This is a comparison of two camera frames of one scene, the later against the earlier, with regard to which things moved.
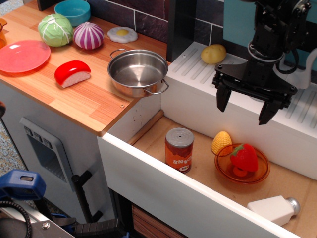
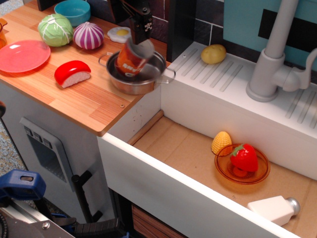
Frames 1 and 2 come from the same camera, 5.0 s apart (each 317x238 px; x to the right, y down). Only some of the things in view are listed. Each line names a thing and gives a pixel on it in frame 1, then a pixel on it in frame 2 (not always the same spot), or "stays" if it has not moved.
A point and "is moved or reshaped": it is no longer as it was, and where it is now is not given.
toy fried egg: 122,34 stays
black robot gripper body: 257,77 → 141,20
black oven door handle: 79,181 stays
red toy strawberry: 244,156 stays
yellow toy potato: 213,54 stays
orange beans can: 179,146 → 132,57
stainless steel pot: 138,73 is moved or reshaped
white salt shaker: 277,209 stays
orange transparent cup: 3,42 stays
